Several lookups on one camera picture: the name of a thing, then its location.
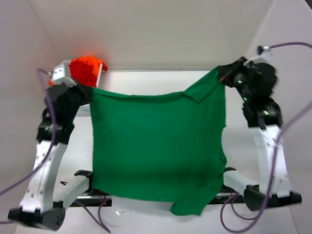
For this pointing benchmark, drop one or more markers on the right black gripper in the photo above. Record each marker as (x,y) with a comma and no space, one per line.
(227,73)

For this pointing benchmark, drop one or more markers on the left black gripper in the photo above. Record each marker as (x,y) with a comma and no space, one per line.
(81,91)

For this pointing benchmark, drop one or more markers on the green t shirt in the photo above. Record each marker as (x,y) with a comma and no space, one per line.
(162,148)

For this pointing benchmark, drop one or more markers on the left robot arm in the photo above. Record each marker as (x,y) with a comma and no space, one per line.
(41,207)

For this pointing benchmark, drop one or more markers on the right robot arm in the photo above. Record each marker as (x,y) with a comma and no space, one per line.
(255,82)

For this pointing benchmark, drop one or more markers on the white plastic basket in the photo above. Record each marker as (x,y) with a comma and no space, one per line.
(84,110)

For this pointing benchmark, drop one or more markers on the red t shirt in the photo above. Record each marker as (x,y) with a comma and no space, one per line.
(83,72)

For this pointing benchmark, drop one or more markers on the orange t shirt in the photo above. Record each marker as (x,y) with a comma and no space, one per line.
(96,62)

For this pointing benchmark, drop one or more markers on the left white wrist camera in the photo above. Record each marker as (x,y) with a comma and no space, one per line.
(61,75)

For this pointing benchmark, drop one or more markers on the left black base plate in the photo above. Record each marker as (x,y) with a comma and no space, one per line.
(93,199)

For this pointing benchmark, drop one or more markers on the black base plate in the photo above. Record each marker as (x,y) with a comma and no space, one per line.
(223,195)
(93,199)

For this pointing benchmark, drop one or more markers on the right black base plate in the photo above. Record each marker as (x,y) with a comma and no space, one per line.
(223,195)

